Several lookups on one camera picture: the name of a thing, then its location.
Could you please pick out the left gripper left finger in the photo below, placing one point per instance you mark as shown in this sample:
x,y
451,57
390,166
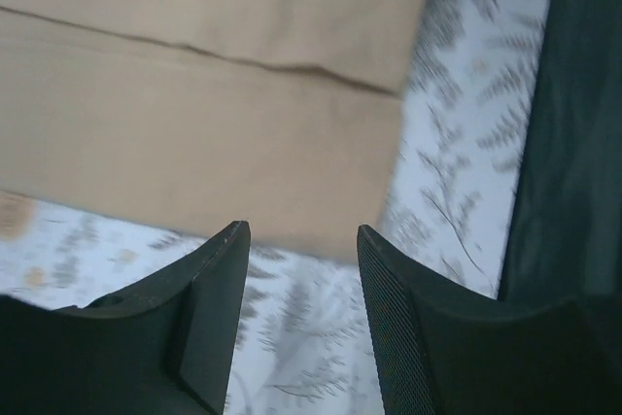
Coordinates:
x,y
162,345

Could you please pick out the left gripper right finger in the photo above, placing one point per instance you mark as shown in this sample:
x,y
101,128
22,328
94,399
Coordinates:
x,y
441,348

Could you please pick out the beige t shirt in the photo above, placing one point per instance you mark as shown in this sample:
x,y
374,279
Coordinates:
x,y
190,114

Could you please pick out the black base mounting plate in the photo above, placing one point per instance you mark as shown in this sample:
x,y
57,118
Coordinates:
x,y
565,233

